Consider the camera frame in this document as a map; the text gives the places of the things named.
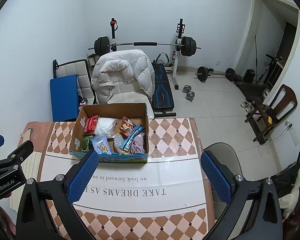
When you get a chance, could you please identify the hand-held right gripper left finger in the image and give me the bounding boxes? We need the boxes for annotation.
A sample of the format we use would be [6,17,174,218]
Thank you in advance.
[15,150,100,240]

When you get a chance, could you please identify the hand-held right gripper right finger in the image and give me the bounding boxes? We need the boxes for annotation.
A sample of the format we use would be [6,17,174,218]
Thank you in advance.
[201,150,283,240]

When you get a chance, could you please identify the green snack packet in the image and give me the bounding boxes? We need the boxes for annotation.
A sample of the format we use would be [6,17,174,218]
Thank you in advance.
[82,134,96,153]

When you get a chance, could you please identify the light blue tissue pack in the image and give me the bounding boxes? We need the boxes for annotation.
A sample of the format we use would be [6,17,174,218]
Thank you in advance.
[91,136,112,155]

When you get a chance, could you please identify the silver yellow packet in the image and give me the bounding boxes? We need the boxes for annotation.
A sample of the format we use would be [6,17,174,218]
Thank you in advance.
[113,134,127,154]

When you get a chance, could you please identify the white plastic pouch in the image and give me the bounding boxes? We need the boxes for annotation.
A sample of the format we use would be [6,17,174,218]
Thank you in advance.
[94,118,117,138]

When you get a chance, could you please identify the blue stick packet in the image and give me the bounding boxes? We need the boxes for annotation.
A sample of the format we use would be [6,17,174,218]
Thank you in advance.
[122,124,144,153]

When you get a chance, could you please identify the grey purple cloth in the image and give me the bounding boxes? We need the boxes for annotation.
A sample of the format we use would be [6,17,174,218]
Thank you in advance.
[130,134,147,155]

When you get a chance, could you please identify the red cartoon snack packet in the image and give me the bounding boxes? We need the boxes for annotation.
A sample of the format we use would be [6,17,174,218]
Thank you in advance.
[119,116,137,138]

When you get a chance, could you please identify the cardboard box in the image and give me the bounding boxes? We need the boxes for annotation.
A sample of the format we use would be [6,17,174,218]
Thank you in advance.
[69,102,150,164]

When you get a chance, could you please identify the small cardboard piece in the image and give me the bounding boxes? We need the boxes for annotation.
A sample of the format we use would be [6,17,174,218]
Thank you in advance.
[19,127,34,141]

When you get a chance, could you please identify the beige round chair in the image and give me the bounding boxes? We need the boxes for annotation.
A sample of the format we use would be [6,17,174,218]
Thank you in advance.
[202,142,242,220]

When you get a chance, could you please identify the pink cream striped mat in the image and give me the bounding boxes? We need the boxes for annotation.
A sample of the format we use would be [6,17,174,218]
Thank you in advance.
[9,121,56,212]

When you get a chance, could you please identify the black bag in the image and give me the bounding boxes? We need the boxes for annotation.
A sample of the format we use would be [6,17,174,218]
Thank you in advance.
[270,161,300,198]

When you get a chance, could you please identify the blue folded mat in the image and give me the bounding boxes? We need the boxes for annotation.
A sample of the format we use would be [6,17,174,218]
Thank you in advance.
[50,74,78,122]

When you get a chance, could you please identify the white goose plush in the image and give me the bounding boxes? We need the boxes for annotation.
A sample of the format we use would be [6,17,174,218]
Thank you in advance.
[277,162,300,221]

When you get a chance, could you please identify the black exercise bench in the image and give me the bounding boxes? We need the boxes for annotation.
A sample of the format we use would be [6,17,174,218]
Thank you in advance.
[235,79,271,101]

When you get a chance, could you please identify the black blue weight bench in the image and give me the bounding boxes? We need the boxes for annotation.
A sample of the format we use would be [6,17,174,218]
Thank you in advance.
[151,52,177,118]

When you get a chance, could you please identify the white padded chair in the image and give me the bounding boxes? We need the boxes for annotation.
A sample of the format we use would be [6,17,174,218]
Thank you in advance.
[52,59,97,105]

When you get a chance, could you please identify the dark wooden chair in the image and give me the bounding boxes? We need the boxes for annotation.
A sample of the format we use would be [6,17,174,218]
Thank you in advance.
[245,84,298,144]

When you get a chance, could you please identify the short barbell with black plates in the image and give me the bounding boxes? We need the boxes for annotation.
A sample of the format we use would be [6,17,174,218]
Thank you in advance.
[195,66,238,82]

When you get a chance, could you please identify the black speaker box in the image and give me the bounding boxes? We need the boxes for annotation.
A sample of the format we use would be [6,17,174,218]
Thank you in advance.
[242,69,256,83]

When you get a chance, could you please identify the white puffer jacket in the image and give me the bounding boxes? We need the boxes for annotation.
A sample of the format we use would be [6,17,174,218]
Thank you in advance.
[91,49,155,104]

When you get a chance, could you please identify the white barbell rack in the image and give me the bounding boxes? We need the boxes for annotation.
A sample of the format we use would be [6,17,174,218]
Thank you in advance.
[109,17,188,90]

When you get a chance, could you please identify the thin black pole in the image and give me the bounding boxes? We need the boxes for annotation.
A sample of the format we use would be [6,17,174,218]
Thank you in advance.
[253,34,258,75]

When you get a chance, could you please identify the long barbell with black plates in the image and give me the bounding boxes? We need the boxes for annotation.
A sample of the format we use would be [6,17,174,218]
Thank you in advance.
[88,36,201,56]

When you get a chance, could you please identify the black metal frame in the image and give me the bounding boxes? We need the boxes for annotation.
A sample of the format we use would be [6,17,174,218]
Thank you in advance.
[257,54,287,84]

